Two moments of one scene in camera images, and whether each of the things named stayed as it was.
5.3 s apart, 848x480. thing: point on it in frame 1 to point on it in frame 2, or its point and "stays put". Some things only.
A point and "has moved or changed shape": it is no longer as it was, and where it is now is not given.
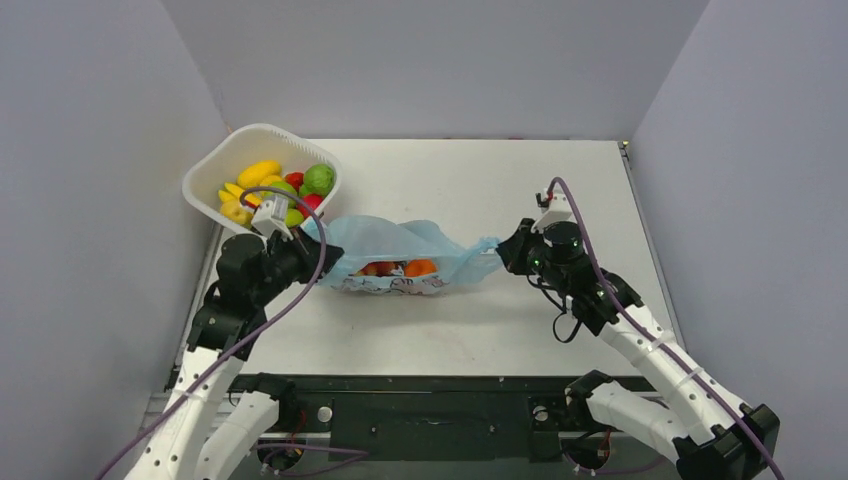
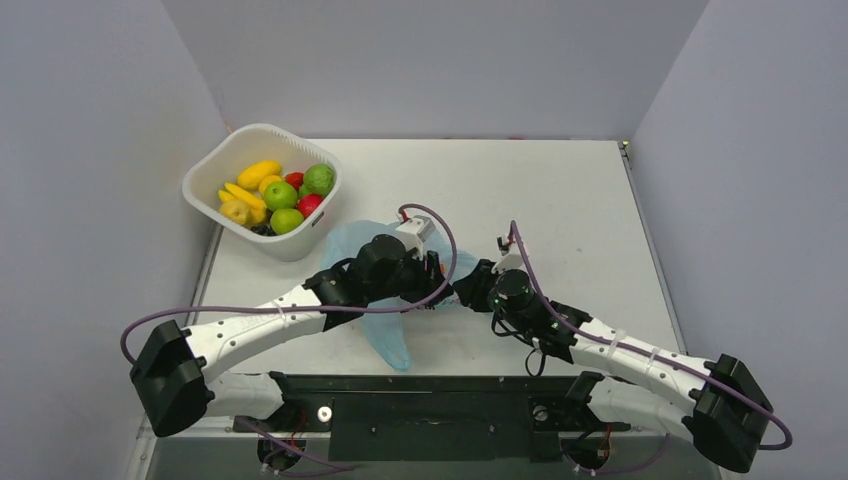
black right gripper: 522,245 to 468,286
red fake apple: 312,200 stays put
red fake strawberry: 295,179 stays put
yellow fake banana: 233,193 stays put
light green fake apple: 293,217 stays put
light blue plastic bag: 382,258 has moved or changed shape
